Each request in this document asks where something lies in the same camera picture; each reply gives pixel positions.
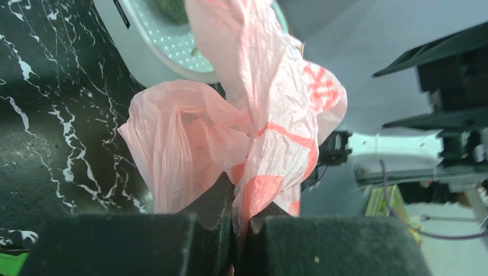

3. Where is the green bone toy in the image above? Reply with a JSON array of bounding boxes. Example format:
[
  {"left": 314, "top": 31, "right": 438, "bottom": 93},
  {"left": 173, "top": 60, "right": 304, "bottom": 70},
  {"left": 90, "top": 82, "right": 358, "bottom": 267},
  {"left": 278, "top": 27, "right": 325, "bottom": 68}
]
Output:
[{"left": 0, "top": 253, "right": 28, "bottom": 276}]

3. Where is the white plastic basin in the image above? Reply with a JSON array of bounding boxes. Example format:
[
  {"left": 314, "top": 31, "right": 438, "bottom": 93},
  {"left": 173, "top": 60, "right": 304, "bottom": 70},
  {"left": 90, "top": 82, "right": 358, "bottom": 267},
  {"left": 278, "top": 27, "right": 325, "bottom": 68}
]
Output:
[{"left": 93, "top": 0, "right": 291, "bottom": 89}]

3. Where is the grey metal box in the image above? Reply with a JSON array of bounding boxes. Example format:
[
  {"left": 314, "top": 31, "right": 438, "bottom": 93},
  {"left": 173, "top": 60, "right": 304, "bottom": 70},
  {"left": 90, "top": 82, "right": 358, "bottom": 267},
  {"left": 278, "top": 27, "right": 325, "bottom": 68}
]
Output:
[{"left": 373, "top": 22, "right": 487, "bottom": 167}]

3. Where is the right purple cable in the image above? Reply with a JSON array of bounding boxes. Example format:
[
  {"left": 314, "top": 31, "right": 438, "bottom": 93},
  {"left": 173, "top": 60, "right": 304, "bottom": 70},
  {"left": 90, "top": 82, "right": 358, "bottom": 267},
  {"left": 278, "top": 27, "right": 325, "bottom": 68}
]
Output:
[{"left": 378, "top": 160, "right": 488, "bottom": 242}]

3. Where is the black marble mat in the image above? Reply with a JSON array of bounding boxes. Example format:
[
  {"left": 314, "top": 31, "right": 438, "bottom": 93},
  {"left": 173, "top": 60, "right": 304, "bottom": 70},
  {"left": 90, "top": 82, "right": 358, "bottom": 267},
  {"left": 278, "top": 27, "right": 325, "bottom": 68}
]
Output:
[{"left": 1, "top": 1, "right": 154, "bottom": 250}]

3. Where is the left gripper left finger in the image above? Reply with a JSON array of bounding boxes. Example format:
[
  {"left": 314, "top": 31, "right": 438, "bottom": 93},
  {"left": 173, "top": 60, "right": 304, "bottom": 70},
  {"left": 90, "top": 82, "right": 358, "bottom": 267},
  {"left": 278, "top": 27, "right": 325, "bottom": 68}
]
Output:
[{"left": 20, "top": 174, "right": 234, "bottom": 275}]

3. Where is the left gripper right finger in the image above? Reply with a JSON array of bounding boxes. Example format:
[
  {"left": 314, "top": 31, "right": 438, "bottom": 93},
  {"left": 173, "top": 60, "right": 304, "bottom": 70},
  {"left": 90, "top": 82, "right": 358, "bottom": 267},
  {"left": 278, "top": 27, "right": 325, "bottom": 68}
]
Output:
[{"left": 236, "top": 204, "right": 431, "bottom": 276}]

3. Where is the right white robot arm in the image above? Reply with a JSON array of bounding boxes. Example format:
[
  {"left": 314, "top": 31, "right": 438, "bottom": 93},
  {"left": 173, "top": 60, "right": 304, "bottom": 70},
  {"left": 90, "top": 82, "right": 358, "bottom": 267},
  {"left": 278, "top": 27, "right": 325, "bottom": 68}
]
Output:
[{"left": 301, "top": 131, "right": 352, "bottom": 192}]

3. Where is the pink plastic bag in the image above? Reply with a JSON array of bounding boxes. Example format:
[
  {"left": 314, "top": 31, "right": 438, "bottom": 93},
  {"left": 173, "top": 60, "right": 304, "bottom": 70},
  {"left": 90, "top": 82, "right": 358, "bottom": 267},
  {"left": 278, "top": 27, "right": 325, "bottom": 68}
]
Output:
[{"left": 119, "top": 1, "right": 348, "bottom": 237}]

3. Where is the green fake melon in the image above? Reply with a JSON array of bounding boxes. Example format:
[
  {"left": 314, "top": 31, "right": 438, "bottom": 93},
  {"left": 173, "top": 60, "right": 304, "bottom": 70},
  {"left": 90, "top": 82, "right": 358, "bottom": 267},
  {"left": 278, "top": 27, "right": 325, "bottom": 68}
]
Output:
[{"left": 156, "top": 0, "right": 189, "bottom": 25}]

